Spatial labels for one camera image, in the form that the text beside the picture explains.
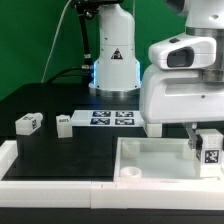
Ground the white u-shaped fence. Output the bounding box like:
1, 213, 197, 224
0, 141, 224, 210

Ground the white cable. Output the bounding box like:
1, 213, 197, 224
40, 0, 73, 84

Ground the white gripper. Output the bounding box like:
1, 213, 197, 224
139, 65, 224, 150

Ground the black cable bundle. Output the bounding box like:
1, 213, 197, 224
46, 4, 95, 84

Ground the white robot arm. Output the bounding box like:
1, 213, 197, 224
77, 0, 224, 126

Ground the white plate with tags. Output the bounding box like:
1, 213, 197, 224
71, 110, 144, 127

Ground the white square table top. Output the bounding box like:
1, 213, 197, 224
114, 138, 224, 181

